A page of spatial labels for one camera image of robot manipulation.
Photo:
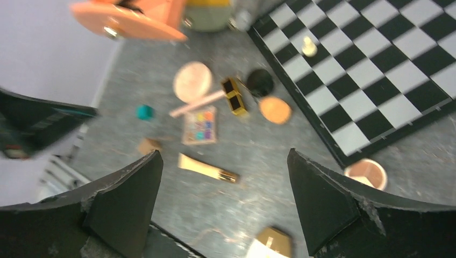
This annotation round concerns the small teal cube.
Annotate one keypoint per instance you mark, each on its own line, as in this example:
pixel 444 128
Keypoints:
pixel 144 112

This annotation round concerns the pink lip pencil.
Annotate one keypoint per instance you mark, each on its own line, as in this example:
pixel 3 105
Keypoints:
pixel 198 103

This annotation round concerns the round pink compact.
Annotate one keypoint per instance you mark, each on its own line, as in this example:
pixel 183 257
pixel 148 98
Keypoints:
pixel 192 81

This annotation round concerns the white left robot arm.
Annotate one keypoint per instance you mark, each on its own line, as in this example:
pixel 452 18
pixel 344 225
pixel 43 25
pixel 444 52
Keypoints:
pixel 30 130

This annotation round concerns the colourful eyeshadow palette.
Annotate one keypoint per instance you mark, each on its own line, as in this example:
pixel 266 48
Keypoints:
pixel 199 127

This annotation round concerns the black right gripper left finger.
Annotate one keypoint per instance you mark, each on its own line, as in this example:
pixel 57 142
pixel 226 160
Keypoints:
pixel 120 209

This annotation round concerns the small chess pawn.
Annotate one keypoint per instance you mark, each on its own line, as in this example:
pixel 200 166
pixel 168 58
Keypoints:
pixel 309 48

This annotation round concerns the white round drawer organizer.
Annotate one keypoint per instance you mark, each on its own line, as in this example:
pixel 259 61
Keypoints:
pixel 207 15

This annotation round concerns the small round pink jar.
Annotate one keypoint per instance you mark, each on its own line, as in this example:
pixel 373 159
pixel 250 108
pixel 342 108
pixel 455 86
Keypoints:
pixel 368 172

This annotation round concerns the black grey chessboard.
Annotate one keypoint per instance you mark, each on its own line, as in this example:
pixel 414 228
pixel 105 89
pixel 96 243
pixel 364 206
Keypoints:
pixel 383 69

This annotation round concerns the black round cap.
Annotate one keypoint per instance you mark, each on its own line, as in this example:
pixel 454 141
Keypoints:
pixel 260 83

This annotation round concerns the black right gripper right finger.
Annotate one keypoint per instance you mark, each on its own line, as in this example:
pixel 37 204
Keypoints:
pixel 324 209

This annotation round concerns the wooden handle makeup brush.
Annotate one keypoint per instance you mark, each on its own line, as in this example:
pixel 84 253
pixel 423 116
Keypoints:
pixel 188 163

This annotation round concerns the black gold lipstick case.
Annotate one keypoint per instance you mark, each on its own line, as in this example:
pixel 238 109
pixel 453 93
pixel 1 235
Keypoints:
pixel 233 96

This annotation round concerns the small wooden cube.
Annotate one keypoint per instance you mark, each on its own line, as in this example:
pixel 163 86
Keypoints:
pixel 149 145

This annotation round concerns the beige makeup sponge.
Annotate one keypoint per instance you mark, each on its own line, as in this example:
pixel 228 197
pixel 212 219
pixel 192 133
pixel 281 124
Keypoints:
pixel 275 110

